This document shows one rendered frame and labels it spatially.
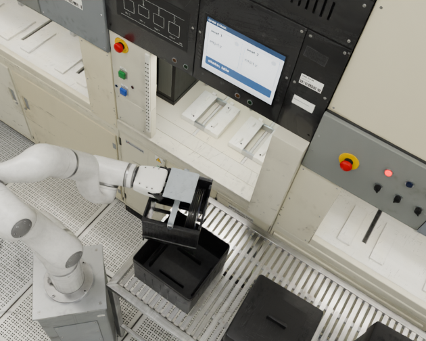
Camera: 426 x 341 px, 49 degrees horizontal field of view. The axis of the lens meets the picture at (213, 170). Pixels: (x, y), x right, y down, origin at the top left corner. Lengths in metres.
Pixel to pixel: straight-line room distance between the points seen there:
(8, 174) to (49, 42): 1.50
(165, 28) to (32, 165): 0.68
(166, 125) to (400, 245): 1.18
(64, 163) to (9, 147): 2.06
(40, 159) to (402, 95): 0.97
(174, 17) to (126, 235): 1.63
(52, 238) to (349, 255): 1.18
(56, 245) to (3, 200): 0.34
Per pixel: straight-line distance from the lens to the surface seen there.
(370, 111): 1.44
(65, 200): 3.07
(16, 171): 1.30
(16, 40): 2.76
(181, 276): 1.97
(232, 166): 2.14
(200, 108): 2.29
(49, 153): 1.30
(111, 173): 1.60
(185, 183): 1.58
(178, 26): 1.63
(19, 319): 2.82
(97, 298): 1.96
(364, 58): 1.35
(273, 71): 1.49
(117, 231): 2.92
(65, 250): 1.58
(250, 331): 1.84
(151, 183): 1.58
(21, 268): 2.92
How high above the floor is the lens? 2.60
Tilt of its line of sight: 55 degrees down
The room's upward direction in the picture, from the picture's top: 11 degrees clockwise
